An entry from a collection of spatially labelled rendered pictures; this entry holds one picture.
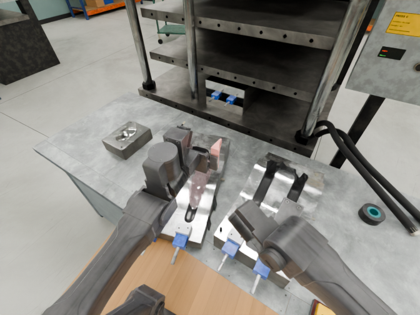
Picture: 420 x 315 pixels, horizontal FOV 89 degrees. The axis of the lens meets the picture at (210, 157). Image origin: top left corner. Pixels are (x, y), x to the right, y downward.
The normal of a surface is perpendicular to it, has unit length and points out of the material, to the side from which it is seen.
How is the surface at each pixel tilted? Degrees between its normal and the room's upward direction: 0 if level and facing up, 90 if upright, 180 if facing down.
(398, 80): 90
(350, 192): 0
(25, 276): 0
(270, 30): 90
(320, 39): 90
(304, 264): 6
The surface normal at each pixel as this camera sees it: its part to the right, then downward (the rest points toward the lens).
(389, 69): -0.53, 0.62
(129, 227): 0.00, -0.70
